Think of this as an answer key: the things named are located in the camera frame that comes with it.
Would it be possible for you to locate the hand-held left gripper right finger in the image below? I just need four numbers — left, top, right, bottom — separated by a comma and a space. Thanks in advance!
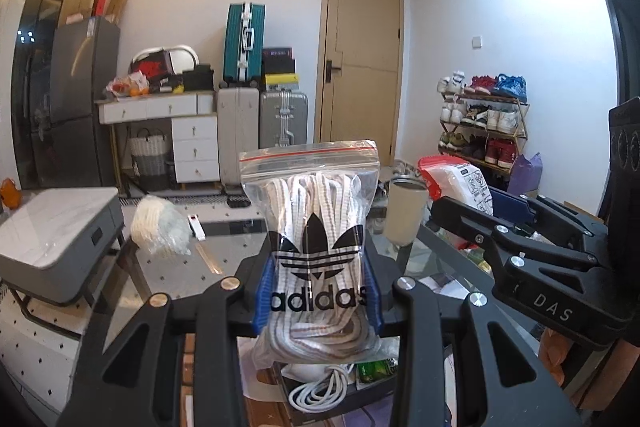
362, 252, 583, 427

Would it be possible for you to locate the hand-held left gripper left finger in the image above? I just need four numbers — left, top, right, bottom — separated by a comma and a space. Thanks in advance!
57, 253, 277, 427

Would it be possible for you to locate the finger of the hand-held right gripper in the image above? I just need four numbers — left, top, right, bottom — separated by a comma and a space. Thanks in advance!
431, 196, 601, 278
489, 187, 609, 258

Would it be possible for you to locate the red-topped white printed bag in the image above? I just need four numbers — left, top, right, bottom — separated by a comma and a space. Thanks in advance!
417, 155, 494, 216

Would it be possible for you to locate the black storage box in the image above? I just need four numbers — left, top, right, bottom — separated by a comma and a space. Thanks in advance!
276, 354, 402, 414

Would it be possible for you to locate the zip bag of white shoelaces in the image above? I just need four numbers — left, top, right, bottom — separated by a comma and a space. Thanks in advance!
239, 139, 384, 371

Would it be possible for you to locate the white charging cable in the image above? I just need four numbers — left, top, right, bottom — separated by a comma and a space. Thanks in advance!
287, 363, 351, 413

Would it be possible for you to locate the person's right forearm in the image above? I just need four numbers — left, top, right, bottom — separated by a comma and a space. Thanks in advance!
574, 337, 640, 413

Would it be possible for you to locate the person's right hand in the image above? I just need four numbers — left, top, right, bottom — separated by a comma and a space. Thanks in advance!
539, 328, 577, 397

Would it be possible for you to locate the beige tumbler cup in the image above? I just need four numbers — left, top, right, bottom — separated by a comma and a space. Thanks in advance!
383, 175, 429, 244

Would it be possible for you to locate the green packet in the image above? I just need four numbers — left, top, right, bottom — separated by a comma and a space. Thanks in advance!
357, 359, 397, 384

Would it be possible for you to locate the purple shopping bag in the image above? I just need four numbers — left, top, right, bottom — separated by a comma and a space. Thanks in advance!
508, 152, 544, 198

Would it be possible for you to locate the shoe rack with shoes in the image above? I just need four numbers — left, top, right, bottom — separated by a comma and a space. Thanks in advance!
437, 71, 529, 168

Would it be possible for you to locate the light grey suitcase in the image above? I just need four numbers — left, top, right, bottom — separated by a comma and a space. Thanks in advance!
216, 85, 261, 198

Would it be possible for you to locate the white desk with drawers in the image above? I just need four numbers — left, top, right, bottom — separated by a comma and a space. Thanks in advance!
97, 91, 221, 186

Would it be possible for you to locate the white woven laundry basket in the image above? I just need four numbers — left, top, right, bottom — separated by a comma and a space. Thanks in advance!
128, 129, 171, 192

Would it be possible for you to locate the wooden door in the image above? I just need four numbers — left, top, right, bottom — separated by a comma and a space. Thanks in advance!
313, 0, 405, 168

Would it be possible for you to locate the yellow black box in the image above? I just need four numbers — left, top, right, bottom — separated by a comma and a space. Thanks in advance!
264, 73, 302, 91

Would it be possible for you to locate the grey marble-top side table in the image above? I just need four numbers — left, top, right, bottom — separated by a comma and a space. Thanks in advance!
0, 186, 126, 308

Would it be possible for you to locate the plain black box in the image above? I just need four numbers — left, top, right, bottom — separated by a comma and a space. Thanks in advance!
182, 64, 215, 92

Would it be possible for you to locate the black box with red print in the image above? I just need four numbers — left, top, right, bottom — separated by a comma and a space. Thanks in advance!
262, 47, 296, 75

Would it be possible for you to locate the white plastic seat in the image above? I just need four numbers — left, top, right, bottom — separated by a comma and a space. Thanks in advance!
135, 44, 199, 78

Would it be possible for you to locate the teal suitcase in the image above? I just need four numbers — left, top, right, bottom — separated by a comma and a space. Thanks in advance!
222, 3, 266, 88

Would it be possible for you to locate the red black bag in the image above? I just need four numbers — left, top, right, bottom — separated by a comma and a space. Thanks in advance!
129, 51, 173, 82

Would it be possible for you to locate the dark grey refrigerator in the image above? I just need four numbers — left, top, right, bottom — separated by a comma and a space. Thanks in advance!
37, 17, 121, 188

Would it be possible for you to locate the orange toy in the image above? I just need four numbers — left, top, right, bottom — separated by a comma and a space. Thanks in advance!
0, 178, 24, 210

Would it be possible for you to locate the brown cardboard box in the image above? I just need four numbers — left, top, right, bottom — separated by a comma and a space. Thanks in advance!
107, 0, 131, 26

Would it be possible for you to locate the dark glass cabinet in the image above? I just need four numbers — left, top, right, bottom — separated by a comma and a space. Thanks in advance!
10, 0, 101, 168

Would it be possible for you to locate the silver aluminium-frame suitcase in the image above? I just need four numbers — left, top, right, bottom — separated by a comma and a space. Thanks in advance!
258, 89, 309, 148

